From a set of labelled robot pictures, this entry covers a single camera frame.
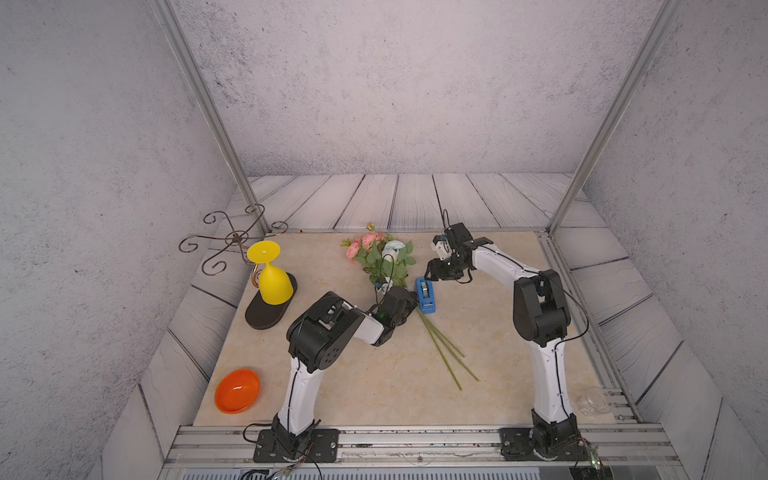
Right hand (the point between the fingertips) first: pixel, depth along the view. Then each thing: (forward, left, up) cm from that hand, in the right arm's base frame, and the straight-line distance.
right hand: (432, 274), depth 100 cm
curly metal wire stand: (-8, +52, +26) cm, 58 cm away
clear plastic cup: (-38, -39, -5) cm, 55 cm away
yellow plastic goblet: (-17, +42, +17) cm, 49 cm away
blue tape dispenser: (-7, +2, -2) cm, 8 cm away
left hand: (-7, +3, -2) cm, 7 cm away
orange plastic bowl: (-36, +54, -3) cm, 65 cm away
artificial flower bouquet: (+4, +16, +3) cm, 17 cm away
